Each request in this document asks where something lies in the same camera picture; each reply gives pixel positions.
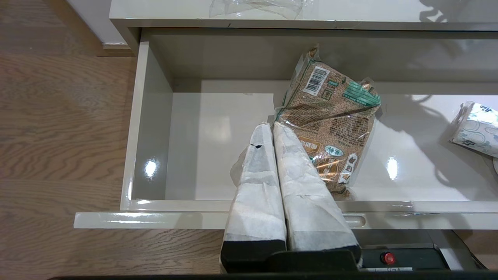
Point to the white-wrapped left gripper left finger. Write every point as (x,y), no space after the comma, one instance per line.
(256,202)

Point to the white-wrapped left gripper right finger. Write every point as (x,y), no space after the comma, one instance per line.
(307,202)

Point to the red emergency stop button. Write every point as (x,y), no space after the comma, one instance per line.
(388,258)

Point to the white slippers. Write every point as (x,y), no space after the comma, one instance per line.
(496,165)
(253,6)

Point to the brown printed snack bag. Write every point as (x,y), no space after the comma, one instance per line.
(334,116)

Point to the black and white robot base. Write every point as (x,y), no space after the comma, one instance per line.
(420,256)

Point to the white soft tissue pack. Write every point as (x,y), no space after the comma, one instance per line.
(478,128)

